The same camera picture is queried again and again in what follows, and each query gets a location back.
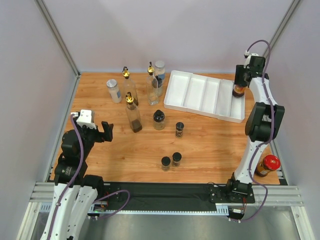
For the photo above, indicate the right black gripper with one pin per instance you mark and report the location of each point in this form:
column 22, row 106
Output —
column 240, row 75

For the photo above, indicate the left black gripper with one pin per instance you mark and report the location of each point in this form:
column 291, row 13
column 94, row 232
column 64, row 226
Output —
column 99, row 134

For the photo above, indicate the red lid sauce jar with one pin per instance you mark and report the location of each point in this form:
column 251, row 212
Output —
column 269, row 163
column 238, row 91

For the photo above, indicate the oil bottle dark sauce front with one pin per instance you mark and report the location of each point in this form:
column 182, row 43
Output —
column 133, row 113

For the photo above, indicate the oil bottle dark sauce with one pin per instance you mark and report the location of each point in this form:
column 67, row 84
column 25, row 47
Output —
column 133, row 113
column 129, row 85

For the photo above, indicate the silver lid jar white beads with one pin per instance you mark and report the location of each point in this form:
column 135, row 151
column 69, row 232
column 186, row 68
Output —
column 114, row 91

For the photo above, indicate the oil bottle dark sauce back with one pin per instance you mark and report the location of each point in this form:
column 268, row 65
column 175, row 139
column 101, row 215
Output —
column 129, row 85

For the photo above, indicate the clear oil bottle gold spout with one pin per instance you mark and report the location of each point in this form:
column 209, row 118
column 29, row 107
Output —
column 152, row 86

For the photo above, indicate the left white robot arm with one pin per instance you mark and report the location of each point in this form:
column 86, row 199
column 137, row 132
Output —
column 74, row 191

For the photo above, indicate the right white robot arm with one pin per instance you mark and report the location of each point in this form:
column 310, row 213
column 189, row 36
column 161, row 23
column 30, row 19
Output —
column 261, row 128

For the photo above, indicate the white compartment tray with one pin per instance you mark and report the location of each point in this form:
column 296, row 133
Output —
column 203, row 95

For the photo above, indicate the black lid glass spice jar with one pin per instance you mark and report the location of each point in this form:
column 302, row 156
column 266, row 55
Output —
column 159, row 120

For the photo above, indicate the small black lid jar left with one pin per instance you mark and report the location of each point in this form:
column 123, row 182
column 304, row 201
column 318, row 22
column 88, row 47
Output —
column 165, row 163

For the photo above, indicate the small black lid jar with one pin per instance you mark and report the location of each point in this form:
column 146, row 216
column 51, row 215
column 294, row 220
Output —
column 165, row 163
column 176, row 159

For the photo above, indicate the black lid jar behind bottle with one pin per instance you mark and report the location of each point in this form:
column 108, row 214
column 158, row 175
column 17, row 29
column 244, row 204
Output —
column 160, row 85

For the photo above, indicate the black label spice shaker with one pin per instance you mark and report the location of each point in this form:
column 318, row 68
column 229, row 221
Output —
column 179, row 128

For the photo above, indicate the small black lid jar right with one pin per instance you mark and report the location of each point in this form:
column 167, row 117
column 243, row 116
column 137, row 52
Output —
column 176, row 159

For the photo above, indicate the black base mat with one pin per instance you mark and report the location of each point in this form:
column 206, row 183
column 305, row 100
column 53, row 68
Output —
column 170, row 196

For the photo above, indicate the silver lid jar blue label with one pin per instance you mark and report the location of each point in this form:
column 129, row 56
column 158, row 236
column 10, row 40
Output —
column 160, row 69

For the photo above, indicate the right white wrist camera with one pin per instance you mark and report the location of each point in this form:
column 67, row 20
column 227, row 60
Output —
column 248, row 56

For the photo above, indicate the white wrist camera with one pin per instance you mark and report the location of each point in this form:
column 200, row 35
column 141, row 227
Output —
column 85, row 117
column 248, row 56

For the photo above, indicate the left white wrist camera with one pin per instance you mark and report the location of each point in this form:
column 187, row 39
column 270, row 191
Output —
column 85, row 117

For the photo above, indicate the right aluminium corner post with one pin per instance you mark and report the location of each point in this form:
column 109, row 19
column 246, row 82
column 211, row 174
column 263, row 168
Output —
column 293, row 7

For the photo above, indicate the aluminium corner post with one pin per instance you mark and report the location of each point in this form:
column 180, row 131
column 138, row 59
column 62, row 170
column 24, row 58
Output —
column 293, row 7
column 57, row 36

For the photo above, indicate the aluminium front rail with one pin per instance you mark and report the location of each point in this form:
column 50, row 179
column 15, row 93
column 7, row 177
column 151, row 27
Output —
column 278, row 195

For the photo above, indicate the left aluminium corner post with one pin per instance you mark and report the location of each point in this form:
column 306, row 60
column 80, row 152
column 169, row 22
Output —
column 57, row 36

